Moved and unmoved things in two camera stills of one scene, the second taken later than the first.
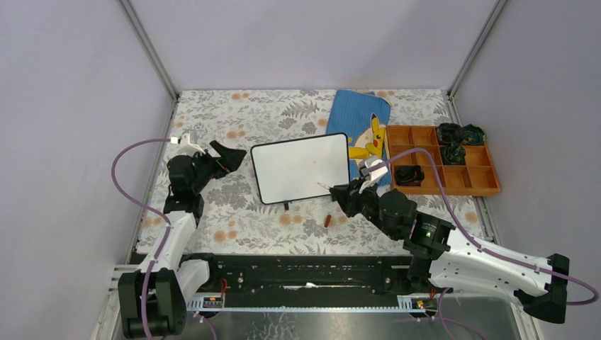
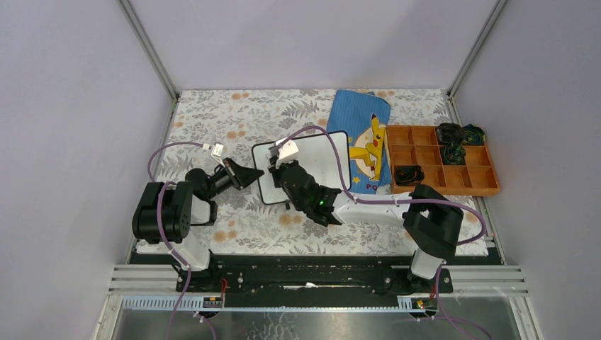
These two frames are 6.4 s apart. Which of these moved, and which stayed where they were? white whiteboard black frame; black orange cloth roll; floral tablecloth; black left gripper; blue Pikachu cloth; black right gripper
Moved: black left gripper; black right gripper
Stayed: floral tablecloth; black orange cloth roll; blue Pikachu cloth; white whiteboard black frame
